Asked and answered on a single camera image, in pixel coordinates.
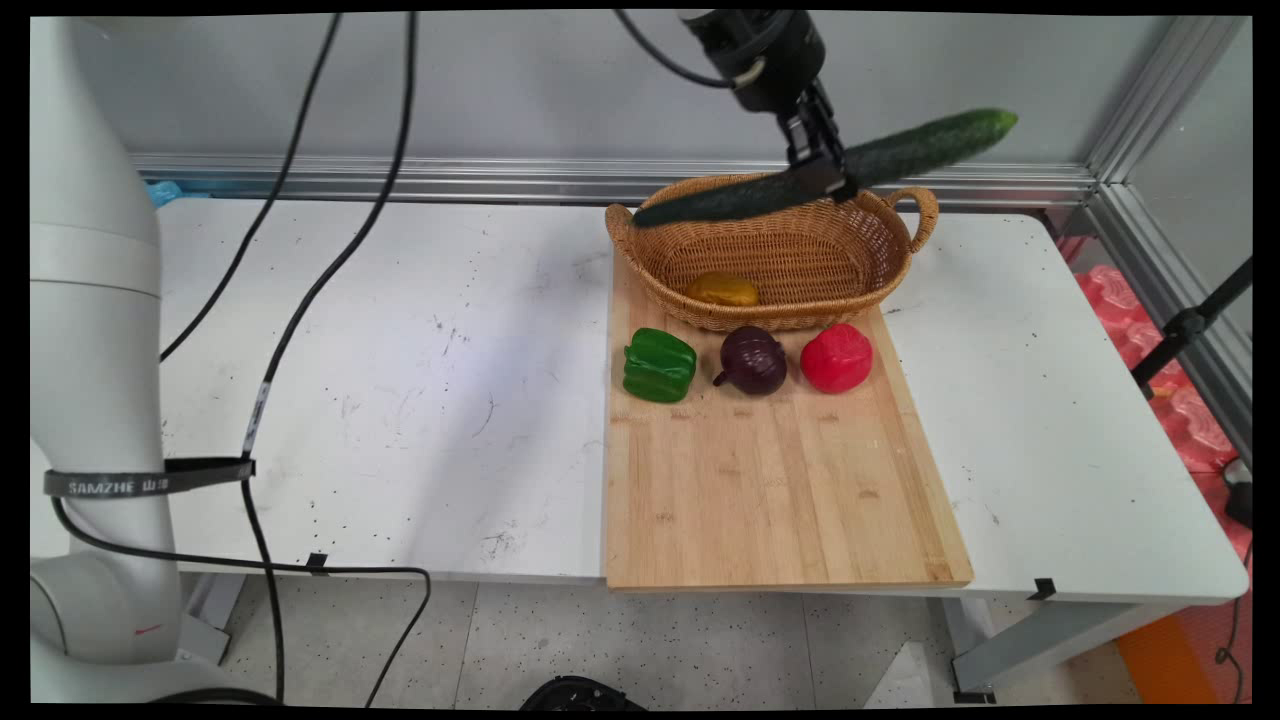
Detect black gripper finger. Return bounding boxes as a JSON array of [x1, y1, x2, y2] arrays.
[[806, 80, 851, 166], [778, 95, 854, 202]]

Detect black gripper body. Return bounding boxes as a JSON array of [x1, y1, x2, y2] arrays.
[[678, 10, 833, 116]]

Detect long dark green cucumber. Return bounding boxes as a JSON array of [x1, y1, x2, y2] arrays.
[[632, 108, 1020, 230]]

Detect woven wicker basket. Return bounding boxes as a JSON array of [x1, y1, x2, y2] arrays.
[[605, 172, 940, 334]]

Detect yellow bell pepper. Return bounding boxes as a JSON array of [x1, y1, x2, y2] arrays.
[[684, 270, 760, 308]]

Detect red bell pepper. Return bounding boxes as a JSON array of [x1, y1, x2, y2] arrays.
[[799, 322, 874, 395]]

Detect purple red onion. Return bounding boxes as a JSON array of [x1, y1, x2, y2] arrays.
[[712, 325, 789, 397]]

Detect green bell pepper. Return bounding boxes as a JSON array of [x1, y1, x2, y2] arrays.
[[622, 327, 699, 405]]

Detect wooden cutting board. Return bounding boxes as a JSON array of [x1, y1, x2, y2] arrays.
[[603, 250, 976, 591]]

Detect black tripod stand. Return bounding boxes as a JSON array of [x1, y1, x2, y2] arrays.
[[1130, 255, 1253, 401]]

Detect pink bubble wrap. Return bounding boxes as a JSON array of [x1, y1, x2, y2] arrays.
[[1055, 235, 1253, 561]]

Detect small black device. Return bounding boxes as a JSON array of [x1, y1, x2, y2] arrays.
[[1223, 458, 1253, 529]]

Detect black round floor object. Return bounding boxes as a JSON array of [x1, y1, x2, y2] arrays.
[[519, 675, 649, 712]]

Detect orange box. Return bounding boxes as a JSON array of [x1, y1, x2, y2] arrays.
[[1113, 598, 1253, 707]]

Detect grey table leg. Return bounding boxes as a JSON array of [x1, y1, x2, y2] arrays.
[[178, 572, 247, 669]]

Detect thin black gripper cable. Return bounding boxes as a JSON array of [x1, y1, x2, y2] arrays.
[[612, 10, 766, 91]]

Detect aluminium rear frame rail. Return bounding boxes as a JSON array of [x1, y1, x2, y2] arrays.
[[128, 152, 1101, 209]]

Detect aluminium side frame rail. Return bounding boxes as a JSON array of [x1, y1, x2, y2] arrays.
[[1083, 15, 1253, 466]]

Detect long black cable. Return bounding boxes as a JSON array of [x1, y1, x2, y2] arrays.
[[238, 12, 420, 704], [158, 12, 344, 364]]

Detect grey table leg frame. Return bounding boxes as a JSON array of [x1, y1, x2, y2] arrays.
[[940, 595, 1186, 705]]

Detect black floor cable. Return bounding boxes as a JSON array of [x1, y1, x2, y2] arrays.
[[50, 497, 433, 709]]

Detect black printed velcro strap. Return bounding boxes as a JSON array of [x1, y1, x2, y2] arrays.
[[42, 457, 257, 500]]

